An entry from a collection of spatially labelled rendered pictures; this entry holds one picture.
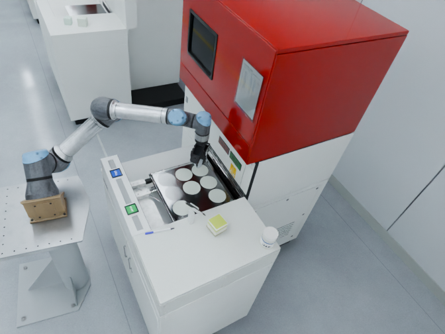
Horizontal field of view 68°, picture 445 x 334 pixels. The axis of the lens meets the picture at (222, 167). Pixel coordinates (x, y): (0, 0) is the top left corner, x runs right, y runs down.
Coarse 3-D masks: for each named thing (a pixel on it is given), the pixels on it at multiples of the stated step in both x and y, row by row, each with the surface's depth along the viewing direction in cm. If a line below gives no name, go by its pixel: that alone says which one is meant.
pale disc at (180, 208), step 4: (176, 204) 178; (180, 204) 178; (184, 204) 179; (176, 208) 176; (180, 208) 176; (184, 208) 177; (188, 208) 177; (176, 212) 174; (180, 212) 175; (184, 212) 175
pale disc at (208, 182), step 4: (204, 176) 194; (208, 176) 195; (200, 180) 192; (204, 180) 192; (208, 180) 193; (212, 180) 193; (216, 180) 194; (204, 184) 190; (208, 184) 191; (212, 184) 191; (216, 184) 192; (208, 188) 189
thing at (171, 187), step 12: (180, 168) 196; (156, 180) 187; (168, 180) 189; (180, 180) 190; (192, 180) 191; (168, 192) 183; (180, 192) 184; (204, 192) 186; (168, 204) 177; (204, 204) 181; (216, 204) 182; (180, 216) 173
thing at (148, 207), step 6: (144, 186) 186; (144, 198) 180; (150, 198) 181; (144, 204) 177; (150, 204) 178; (144, 210) 175; (150, 210) 175; (156, 210) 176; (150, 216) 173; (156, 216) 173; (150, 222) 170; (156, 222) 171; (162, 222) 171
